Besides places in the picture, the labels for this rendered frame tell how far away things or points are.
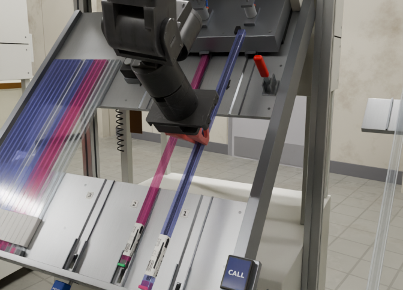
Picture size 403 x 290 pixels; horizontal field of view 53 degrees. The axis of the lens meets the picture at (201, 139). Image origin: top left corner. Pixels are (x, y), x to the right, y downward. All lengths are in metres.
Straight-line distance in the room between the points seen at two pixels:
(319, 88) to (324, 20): 0.16
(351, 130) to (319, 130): 3.02
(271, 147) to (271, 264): 0.38
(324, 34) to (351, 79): 3.00
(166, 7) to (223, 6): 0.49
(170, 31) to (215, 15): 0.47
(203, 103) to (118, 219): 0.32
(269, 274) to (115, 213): 0.39
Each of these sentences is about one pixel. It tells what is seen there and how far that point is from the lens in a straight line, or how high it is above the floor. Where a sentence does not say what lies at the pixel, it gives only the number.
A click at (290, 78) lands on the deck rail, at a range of 0.83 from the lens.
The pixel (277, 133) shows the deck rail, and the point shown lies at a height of 0.97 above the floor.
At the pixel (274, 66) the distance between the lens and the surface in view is 0.88.
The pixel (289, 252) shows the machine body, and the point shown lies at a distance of 1.10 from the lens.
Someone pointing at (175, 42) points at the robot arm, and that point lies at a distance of 0.50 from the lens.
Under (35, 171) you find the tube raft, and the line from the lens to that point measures 0.98.
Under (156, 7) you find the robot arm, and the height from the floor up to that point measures 1.16.
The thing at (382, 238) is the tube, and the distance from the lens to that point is 0.62.
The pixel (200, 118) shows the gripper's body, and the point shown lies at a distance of 0.58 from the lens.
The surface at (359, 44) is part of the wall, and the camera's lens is 3.99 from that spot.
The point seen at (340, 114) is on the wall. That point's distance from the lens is 4.06.
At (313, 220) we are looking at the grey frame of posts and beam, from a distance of 1.10.
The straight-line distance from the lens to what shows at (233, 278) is 0.63.
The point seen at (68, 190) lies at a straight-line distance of 0.91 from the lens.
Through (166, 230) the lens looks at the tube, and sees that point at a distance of 0.62.
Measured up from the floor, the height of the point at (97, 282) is 0.73.
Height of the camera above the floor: 1.11
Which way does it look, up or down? 11 degrees down
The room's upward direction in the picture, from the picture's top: straight up
